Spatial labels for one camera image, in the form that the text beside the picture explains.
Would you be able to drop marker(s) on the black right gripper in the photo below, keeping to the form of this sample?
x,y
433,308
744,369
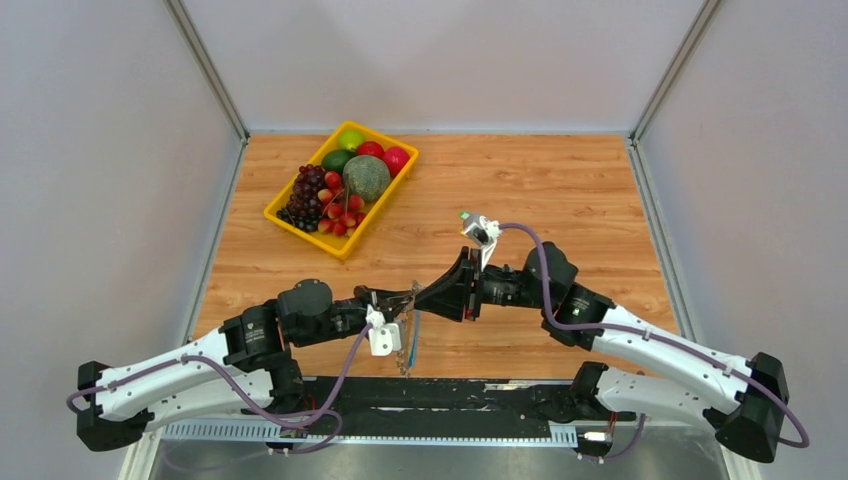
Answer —
x,y
452,296

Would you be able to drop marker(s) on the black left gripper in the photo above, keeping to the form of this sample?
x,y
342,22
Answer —
x,y
383,300

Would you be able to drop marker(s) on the keyring bunch with blue tag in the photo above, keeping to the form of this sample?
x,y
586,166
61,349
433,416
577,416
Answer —
x,y
408,319

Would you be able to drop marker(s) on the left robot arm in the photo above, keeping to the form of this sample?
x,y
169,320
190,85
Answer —
x,y
247,363

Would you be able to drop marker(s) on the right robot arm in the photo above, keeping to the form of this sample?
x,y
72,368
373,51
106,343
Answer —
x,y
742,401

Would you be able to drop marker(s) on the yellow plastic fruit tray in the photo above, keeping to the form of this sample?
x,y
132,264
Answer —
x,y
342,247

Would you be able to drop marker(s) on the dark grape bunch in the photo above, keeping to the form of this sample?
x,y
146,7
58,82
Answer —
x,y
303,210

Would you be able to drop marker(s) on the green cantaloupe melon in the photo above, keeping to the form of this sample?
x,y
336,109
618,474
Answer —
x,y
366,176

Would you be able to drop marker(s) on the pink red fruit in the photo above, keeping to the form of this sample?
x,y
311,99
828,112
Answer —
x,y
395,158

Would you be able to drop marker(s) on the dark green lime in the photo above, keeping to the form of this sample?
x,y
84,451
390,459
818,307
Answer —
x,y
336,160

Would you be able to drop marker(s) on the red apple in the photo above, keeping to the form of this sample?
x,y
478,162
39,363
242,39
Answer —
x,y
371,148

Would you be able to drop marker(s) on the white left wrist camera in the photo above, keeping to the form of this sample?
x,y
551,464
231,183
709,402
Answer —
x,y
385,335

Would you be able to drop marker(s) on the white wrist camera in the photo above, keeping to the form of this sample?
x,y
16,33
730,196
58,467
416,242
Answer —
x,y
385,335
484,233

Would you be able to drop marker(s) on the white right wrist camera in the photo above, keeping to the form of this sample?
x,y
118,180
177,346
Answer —
x,y
484,233

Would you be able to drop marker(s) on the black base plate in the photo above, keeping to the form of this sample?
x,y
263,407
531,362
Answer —
x,y
456,408

